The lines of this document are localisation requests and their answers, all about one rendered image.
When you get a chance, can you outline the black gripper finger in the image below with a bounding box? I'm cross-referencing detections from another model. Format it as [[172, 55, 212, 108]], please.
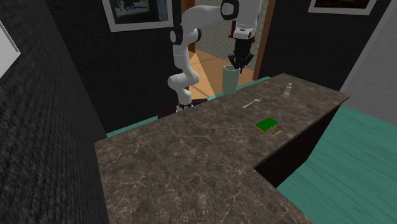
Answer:
[[228, 54, 241, 70], [241, 53, 255, 74]]

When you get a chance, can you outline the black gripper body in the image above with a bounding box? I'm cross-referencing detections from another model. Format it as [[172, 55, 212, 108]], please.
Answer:
[[233, 37, 251, 62]]

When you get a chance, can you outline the pale green cup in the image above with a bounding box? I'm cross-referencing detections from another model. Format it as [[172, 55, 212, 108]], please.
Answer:
[[222, 64, 241, 95]]

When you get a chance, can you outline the silver spoon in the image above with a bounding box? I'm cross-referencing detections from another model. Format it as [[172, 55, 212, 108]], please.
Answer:
[[242, 97, 263, 109]]

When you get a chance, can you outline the clear salt shaker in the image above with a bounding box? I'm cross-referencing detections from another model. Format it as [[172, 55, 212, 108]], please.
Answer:
[[282, 81, 293, 99]]

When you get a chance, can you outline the green and yellow sponge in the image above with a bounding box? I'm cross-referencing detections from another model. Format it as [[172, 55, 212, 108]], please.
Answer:
[[255, 117, 279, 134]]

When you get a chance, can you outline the dark robot stand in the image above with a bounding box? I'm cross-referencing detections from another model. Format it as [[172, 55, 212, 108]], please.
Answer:
[[157, 97, 209, 120]]

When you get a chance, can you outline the white framed dark wall picture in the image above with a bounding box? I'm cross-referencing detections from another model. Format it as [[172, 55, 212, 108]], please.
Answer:
[[307, 0, 378, 17]]

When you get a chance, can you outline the white wall panel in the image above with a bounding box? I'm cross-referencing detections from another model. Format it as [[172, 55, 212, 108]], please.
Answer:
[[0, 20, 22, 79]]

